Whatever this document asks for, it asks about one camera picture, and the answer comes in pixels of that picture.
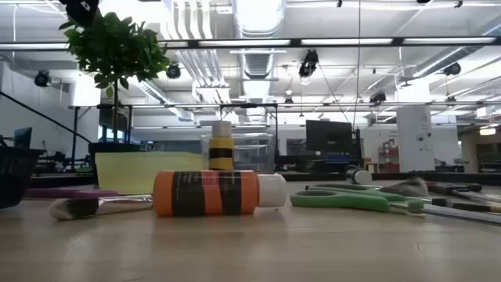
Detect yellow paint bottle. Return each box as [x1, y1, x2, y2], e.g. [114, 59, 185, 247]
[208, 120, 235, 172]

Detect orange paint bottle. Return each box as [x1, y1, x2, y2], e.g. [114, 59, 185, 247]
[152, 169, 288, 218]

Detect large black Solve paintbrush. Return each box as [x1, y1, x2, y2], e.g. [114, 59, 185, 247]
[49, 194, 154, 221]

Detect fluffy black paintbrush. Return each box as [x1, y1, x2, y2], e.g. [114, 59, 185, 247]
[378, 176, 431, 198]

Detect purple handled scissors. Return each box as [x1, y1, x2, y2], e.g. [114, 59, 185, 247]
[23, 187, 120, 200]

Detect clear plastic bin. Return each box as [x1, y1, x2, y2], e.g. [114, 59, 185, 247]
[200, 132, 276, 175]

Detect black computer monitor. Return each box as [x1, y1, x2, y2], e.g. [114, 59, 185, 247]
[305, 119, 354, 154]

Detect yellow plastic bin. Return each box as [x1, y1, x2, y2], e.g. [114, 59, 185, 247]
[95, 151, 209, 196]

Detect red storage cabinet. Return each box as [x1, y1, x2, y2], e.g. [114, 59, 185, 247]
[377, 139, 401, 174]

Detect green potted plant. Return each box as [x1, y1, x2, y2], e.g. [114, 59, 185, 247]
[58, 11, 171, 185]

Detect white pillar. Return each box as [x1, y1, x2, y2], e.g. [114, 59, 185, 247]
[396, 105, 436, 174]

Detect blue lit computer screen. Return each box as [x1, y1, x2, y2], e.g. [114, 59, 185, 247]
[13, 126, 34, 149]

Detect black mesh bottle holder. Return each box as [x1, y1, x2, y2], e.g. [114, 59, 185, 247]
[0, 146, 45, 209]

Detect silver ceiling air duct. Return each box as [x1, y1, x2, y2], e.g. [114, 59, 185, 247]
[231, 0, 287, 39]

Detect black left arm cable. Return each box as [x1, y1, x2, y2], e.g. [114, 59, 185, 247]
[0, 90, 94, 144]

